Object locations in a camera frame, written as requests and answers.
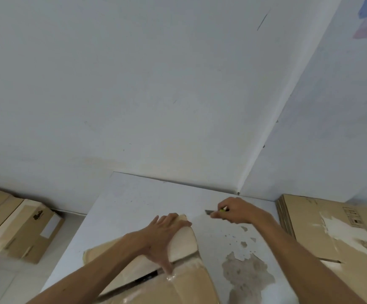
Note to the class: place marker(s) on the person's left hand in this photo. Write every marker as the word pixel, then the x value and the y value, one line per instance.
pixel 158 237

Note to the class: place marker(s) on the person's right hand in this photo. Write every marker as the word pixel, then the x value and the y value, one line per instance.
pixel 240 212

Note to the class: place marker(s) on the person's right thumb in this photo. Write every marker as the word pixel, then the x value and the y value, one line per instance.
pixel 220 214

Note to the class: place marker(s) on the person's left thumb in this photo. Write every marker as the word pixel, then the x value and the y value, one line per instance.
pixel 166 265

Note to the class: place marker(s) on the person's left little finger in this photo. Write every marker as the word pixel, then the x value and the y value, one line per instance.
pixel 155 220

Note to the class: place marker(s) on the yellow utility knife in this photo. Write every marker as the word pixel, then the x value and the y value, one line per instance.
pixel 208 212

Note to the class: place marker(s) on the taped brown cardboard box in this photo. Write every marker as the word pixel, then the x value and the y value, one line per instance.
pixel 186 281

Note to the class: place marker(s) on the person's left forearm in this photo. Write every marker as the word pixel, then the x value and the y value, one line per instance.
pixel 91 272

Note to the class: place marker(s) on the person's right forearm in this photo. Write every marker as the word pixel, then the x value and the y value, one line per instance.
pixel 303 259

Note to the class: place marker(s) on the stack of flattened cardboard boxes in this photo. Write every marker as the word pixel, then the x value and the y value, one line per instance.
pixel 338 237

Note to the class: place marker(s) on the cardboard box with white label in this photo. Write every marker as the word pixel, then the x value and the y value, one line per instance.
pixel 28 231

